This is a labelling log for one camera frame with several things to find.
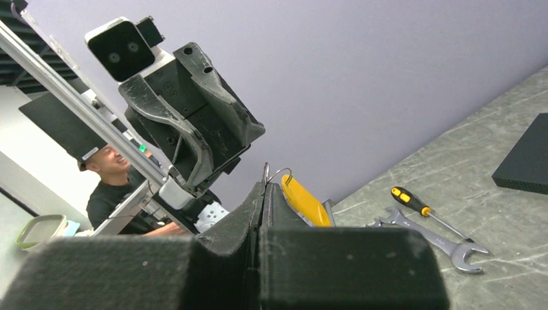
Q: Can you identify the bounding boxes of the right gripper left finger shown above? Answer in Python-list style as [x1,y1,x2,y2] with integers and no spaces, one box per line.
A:
[1,182,265,309]

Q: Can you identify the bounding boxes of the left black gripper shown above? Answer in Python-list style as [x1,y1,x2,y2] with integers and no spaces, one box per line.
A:
[118,42,266,197]

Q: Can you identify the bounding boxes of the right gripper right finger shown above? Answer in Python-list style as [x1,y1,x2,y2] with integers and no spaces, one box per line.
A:
[258,183,450,309]

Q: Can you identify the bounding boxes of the yellow tag key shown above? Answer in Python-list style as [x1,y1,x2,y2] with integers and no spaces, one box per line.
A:
[262,162,335,227]

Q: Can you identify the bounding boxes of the smiling person in black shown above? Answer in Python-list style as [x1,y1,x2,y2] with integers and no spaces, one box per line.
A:
[78,144,186,236]

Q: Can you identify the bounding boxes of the yellow black screwdriver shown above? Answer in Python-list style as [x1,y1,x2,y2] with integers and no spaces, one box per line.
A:
[390,186,474,242]

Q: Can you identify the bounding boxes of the silver open-end wrench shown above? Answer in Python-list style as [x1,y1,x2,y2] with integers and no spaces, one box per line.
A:
[373,207,492,274]

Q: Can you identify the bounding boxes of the green rimmed container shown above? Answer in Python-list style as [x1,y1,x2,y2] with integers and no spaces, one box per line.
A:
[16,214,67,252]

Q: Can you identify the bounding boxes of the black flat box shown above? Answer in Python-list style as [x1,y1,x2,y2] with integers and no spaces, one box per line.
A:
[491,113,547,194]

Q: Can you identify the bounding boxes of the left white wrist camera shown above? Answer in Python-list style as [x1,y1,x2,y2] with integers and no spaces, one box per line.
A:
[85,16,164,82]

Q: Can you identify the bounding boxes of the aluminium frame rail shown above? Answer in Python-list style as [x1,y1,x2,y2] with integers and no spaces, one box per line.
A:
[1,23,196,236]

